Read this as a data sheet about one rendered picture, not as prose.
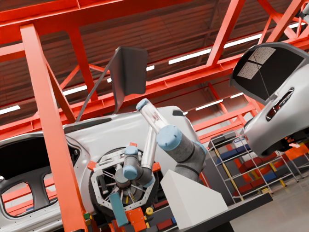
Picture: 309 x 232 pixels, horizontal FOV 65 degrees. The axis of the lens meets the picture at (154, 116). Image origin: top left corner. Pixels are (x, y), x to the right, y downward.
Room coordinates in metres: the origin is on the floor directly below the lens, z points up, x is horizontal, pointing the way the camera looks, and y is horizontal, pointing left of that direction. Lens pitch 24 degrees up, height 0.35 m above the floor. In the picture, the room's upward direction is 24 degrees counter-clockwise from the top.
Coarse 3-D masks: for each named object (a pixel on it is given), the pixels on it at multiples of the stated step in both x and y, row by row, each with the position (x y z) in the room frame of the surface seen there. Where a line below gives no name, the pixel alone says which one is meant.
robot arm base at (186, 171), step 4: (180, 164) 1.42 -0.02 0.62; (176, 168) 1.43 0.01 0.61; (180, 168) 1.41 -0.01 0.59; (184, 168) 1.41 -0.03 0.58; (188, 168) 1.41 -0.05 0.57; (192, 168) 1.41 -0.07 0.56; (176, 172) 1.41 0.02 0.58; (180, 172) 1.39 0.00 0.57; (184, 172) 1.39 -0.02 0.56; (188, 172) 1.40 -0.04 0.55; (192, 172) 1.41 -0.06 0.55; (196, 172) 1.43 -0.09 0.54; (184, 176) 1.38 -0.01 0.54; (188, 176) 1.39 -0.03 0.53; (192, 176) 1.40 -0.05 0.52; (196, 176) 1.44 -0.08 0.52; (196, 180) 1.43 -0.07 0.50
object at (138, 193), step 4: (132, 188) 2.68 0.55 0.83; (120, 192) 2.69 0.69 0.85; (124, 192) 2.65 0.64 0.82; (132, 192) 2.67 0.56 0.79; (136, 192) 2.73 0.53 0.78; (140, 192) 2.74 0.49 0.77; (120, 196) 2.68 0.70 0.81; (124, 196) 2.69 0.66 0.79; (128, 196) 2.70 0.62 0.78; (136, 196) 2.72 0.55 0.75; (140, 196) 2.73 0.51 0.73; (124, 200) 2.69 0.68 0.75; (128, 200) 2.70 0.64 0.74; (136, 200) 2.72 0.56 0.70; (128, 204) 2.72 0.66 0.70
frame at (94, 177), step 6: (120, 150) 2.18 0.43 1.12; (108, 156) 2.16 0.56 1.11; (114, 156) 2.16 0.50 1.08; (96, 174) 2.11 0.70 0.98; (96, 180) 2.12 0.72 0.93; (96, 186) 2.12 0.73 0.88; (150, 186) 2.21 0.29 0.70; (96, 192) 2.10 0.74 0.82; (144, 198) 2.19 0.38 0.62; (102, 204) 2.11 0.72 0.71; (108, 204) 2.16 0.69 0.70; (132, 204) 2.17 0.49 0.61; (138, 204) 2.18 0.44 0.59; (144, 204) 2.24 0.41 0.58; (126, 210) 2.15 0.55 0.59
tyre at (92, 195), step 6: (114, 150) 2.25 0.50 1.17; (96, 162) 2.21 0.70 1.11; (90, 174) 2.19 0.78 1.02; (156, 174) 2.32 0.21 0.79; (90, 180) 2.18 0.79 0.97; (156, 180) 2.32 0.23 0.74; (90, 186) 2.17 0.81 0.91; (156, 186) 2.31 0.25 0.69; (90, 192) 2.17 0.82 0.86; (150, 192) 2.29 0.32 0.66; (156, 192) 2.32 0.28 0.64; (96, 198) 2.18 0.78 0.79; (150, 198) 2.29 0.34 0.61; (96, 204) 2.17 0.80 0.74; (150, 204) 2.29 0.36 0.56; (102, 210) 2.18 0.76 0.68; (108, 210) 2.19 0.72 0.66; (144, 210) 2.27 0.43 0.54; (108, 216) 2.21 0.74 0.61; (114, 216) 2.20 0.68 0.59
